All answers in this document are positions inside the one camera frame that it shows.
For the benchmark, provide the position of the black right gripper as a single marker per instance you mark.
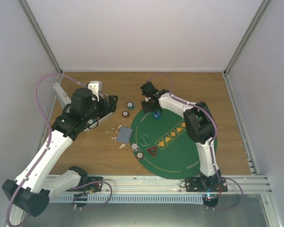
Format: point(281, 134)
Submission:
point(146, 109)

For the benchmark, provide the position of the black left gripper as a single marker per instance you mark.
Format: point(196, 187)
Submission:
point(106, 109)

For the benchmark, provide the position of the blue small blind button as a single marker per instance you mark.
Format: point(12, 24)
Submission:
point(156, 116)

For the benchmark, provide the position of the red black 100 chip stack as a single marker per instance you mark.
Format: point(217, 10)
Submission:
point(125, 114)

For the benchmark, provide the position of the blue green 50 chip stack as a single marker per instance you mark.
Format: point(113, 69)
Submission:
point(130, 105)

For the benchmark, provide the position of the clear round dealer button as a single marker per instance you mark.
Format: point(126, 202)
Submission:
point(144, 140)

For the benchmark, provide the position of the black red triangular all-in button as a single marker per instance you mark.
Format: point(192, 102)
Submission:
point(152, 151)

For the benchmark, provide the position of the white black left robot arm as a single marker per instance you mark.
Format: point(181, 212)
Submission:
point(31, 191)

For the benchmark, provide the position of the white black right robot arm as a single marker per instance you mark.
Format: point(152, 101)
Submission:
point(200, 127)

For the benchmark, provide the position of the silver aluminium poker case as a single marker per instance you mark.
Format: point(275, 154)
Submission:
point(64, 99)

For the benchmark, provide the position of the blue playing card deck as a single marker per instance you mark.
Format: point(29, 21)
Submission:
point(124, 135)

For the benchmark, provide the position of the round green poker mat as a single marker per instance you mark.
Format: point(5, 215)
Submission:
point(177, 156)

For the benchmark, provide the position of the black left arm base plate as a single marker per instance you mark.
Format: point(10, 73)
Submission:
point(87, 184)

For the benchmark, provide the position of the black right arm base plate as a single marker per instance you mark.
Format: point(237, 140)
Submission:
point(196, 184)

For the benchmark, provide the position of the grey slotted cable duct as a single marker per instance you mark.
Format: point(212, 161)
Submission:
point(131, 198)

